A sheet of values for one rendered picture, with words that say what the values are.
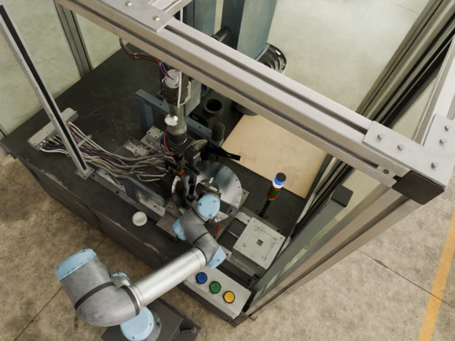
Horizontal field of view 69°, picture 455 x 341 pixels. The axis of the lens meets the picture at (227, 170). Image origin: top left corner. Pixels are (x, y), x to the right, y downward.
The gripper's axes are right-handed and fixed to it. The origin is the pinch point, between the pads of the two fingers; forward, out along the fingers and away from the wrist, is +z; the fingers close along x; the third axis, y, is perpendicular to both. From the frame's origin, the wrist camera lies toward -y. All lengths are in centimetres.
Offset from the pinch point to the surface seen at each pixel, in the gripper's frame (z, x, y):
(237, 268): 7.4, 22.8, -27.6
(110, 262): 76, 84, 33
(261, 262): -4.8, 12.0, -32.0
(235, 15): -35, -61, 31
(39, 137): 31, 27, 97
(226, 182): 9.1, -8.7, -0.3
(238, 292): -12.0, 26.6, -29.4
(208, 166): 12.9, -10.3, 11.5
